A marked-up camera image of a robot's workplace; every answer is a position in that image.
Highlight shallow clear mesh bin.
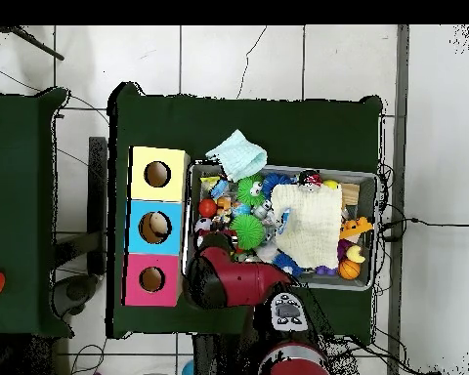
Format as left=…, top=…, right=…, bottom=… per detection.
left=181, top=159, right=379, bottom=292

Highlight dark green table cloth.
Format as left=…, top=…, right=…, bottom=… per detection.
left=0, top=86, right=73, bottom=338
left=106, top=81, right=383, bottom=340

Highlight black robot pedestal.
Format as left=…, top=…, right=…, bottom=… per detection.
left=192, top=333, right=263, bottom=375

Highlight small orange basketball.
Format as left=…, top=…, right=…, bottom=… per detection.
left=338, top=259, right=362, bottom=281

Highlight green spiky ball with eyes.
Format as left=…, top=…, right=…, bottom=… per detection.
left=236, top=174, right=267, bottom=206

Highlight orange plastic toy block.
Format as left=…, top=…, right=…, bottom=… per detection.
left=338, top=216, right=374, bottom=240

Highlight wooden box with three holes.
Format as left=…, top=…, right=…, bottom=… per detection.
left=121, top=146, right=191, bottom=308

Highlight green spiky rubber ball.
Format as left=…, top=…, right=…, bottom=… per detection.
left=229, top=213, right=266, bottom=251

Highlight orange ball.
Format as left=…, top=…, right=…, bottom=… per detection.
left=197, top=197, right=219, bottom=219

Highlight blue spiky ball with eyes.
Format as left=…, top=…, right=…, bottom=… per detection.
left=272, top=251, right=304, bottom=277

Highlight blue spiky rubber ball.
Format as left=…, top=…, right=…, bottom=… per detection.
left=262, top=172, right=294, bottom=193

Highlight dark thin rod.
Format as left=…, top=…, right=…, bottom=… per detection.
left=0, top=24, right=65, bottom=62

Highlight cream waffle cloth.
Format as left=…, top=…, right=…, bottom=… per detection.
left=271, top=183, right=344, bottom=271

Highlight black upright panel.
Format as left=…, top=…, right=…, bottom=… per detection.
left=87, top=136, right=108, bottom=276

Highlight crushed black red can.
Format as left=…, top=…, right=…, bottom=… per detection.
left=298, top=169, right=323, bottom=192

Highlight black power cable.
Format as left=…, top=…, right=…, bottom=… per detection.
left=378, top=217, right=469, bottom=243

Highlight grey rounded object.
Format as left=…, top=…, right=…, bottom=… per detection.
left=52, top=272, right=100, bottom=317

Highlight mint green waffle cloth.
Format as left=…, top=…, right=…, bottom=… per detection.
left=204, top=129, right=268, bottom=184

